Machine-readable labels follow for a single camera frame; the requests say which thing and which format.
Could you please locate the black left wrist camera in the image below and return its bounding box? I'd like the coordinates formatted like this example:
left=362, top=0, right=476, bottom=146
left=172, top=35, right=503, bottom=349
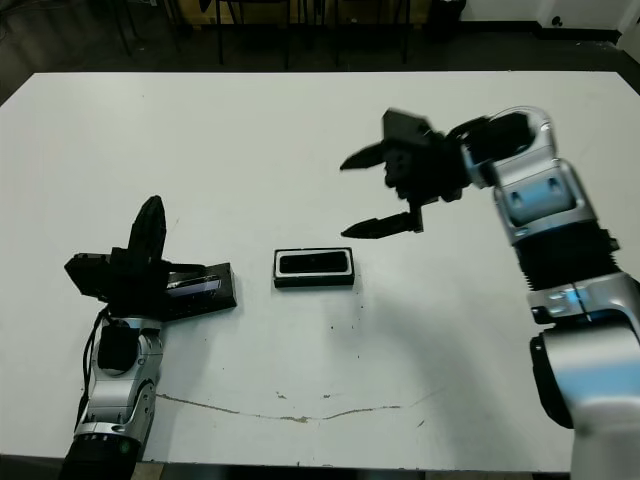
left=63, top=253, right=114, bottom=301

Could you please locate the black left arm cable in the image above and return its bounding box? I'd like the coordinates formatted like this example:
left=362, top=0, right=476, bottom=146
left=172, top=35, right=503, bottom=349
left=77, top=307, right=111, bottom=416

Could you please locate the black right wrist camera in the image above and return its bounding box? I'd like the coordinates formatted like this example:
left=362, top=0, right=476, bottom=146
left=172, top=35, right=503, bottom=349
left=382, top=108, right=434, bottom=147

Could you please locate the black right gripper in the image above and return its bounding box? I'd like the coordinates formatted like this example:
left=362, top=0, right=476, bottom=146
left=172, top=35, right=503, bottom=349
left=339, top=130, right=474, bottom=240

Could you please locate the black printed box lid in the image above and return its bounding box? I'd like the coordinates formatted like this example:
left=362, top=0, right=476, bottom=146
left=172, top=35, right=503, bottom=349
left=162, top=261, right=240, bottom=321

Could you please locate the black trash bin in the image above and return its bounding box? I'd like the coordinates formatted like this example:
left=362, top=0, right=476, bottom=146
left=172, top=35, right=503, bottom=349
left=427, top=0, right=469, bottom=44

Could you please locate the black slim camera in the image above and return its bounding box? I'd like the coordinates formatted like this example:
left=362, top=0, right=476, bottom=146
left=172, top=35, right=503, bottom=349
left=278, top=251, right=350, bottom=275

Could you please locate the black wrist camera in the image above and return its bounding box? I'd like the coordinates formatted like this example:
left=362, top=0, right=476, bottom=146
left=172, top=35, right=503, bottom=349
left=382, top=108, right=434, bottom=147
left=63, top=253, right=114, bottom=301

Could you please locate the black box base white insert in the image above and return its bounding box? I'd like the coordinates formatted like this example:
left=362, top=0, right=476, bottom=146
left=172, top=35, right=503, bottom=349
left=272, top=246, right=357, bottom=290

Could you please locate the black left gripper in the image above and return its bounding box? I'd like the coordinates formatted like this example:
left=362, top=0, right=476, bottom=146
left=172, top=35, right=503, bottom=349
left=102, top=195, right=205, bottom=321

